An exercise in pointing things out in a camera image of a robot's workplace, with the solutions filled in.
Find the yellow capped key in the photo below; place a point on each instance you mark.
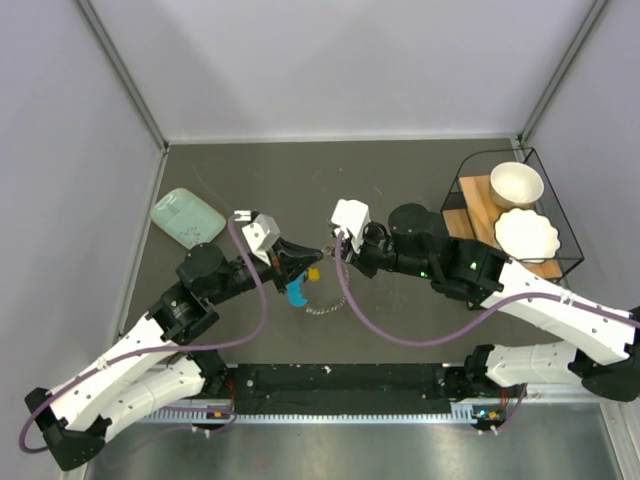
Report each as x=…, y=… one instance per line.
x=313, y=274

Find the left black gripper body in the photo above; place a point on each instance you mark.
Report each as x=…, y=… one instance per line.
x=273, y=259

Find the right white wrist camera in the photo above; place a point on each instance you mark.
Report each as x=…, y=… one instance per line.
x=350, y=218

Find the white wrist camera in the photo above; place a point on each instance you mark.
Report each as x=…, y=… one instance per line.
x=350, y=218
x=261, y=233

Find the upper wooden shelf board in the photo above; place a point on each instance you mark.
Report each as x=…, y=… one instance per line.
x=483, y=213

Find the white slotted cable duct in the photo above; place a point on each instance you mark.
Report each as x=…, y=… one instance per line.
x=455, y=414

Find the white scalloped plate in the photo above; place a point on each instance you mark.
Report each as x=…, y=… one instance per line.
x=526, y=236

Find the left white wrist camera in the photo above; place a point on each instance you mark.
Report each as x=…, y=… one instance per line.
x=261, y=233

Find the wooden shelf board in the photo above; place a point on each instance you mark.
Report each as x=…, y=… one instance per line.
x=483, y=213
x=458, y=223

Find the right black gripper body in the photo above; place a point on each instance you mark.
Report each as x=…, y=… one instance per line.
x=378, y=252

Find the black wire rack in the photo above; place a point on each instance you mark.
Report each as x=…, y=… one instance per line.
x=570, y=255

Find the cream ceramic bowl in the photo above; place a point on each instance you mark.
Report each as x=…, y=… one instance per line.
x=514, y=184

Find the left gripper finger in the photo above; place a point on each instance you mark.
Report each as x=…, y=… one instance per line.
x=289, y=252
x=294, y=267

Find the lower wooden shelf board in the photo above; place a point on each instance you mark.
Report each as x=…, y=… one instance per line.
x=458, y=223

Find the metal keyring with blue handle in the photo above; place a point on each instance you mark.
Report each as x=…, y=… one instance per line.
x=297, y=299

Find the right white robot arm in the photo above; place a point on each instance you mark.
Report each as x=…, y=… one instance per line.
x=596, y=347

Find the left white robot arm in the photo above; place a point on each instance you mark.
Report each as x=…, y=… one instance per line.
x=158, y=361

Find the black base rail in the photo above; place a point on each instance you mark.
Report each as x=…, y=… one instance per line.
x=346, y=389

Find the mint green rectangular tray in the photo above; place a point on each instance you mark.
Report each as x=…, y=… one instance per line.
x=187, y=219

